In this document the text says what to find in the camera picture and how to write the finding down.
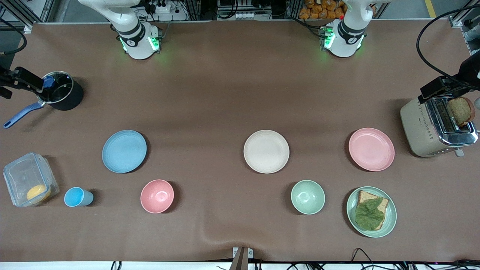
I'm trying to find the pink plate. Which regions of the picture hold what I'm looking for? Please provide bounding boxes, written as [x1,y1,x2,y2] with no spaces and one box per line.
[348,127,396,172]

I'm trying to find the blue plate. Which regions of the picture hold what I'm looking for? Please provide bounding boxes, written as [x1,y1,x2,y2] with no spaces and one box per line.
[102,129,147,174]

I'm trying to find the brown bread slice in toaster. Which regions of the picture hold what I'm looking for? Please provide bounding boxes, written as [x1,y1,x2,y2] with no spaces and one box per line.
[446,97,476,127]

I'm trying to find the glass lid with blue knob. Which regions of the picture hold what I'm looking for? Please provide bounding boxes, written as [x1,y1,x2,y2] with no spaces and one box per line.
[37,71,74,104]

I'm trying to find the beige chrome toaster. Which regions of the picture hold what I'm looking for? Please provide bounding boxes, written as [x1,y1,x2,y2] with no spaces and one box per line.
[400,94,479,158]

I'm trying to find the clear plastic food container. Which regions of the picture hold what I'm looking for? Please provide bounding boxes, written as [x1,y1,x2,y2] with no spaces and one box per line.
[3,152,60,208]

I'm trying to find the yellow round food piece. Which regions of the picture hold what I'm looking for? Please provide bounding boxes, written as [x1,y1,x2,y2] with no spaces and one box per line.
[26,184,51,203]

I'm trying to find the blue plastic cup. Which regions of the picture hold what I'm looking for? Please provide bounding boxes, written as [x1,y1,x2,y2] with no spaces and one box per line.
[63,187,94,208]

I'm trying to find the bread slice under lettuce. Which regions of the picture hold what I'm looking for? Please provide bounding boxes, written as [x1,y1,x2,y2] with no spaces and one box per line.
[355,190,390,231]

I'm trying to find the green plate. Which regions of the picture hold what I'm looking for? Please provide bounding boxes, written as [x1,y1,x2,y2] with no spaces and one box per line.
[346,186,398,239]

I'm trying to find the orange snack bags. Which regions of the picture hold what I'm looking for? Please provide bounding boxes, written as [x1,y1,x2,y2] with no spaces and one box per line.
[298,0,346,20]

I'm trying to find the green lettuce leaf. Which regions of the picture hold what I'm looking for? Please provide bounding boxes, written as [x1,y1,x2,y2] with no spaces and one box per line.
[355,197,386,231]

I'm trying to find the white power strip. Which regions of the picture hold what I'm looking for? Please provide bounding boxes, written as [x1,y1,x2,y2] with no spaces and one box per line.
[148,0,174,14]

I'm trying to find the green bowl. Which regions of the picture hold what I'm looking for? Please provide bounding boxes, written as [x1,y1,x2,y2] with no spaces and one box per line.
[291,180,326,215]

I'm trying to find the pink bowl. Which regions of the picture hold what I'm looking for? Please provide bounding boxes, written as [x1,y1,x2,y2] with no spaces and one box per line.
[140,179,175,214]

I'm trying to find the beige plate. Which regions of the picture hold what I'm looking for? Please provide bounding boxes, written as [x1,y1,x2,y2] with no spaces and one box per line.
[243,129,290,174]

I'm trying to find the brown table mat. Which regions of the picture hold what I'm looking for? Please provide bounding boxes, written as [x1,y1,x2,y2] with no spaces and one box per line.
[0,21,480,263]

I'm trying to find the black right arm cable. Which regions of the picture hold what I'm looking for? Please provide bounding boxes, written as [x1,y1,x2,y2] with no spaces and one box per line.
[0,28,27,56]

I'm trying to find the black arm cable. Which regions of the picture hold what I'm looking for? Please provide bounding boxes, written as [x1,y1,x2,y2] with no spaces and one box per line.
[416,4,480,90]
[0,28,27,56]

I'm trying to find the black saucepan with blue handle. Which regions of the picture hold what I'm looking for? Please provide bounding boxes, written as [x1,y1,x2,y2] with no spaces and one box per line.
[3,70,84,130]

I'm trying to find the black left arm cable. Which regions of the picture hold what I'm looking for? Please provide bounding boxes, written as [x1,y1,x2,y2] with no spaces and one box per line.
[416,4,480,90]

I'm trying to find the aluminium frame post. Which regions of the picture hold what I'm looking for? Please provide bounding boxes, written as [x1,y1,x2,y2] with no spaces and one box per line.
[448,0,480,44]
[0,0,57,29]

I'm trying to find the thick black floor cable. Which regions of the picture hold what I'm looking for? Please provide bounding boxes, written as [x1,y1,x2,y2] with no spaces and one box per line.
[397,259,480,270]

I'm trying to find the black looped floor cable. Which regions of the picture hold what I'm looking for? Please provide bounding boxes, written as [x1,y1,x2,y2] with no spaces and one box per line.
[351,247,375,270]

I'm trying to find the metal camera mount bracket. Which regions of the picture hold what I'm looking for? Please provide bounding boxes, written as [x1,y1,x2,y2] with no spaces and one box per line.
[229,247,254,270]

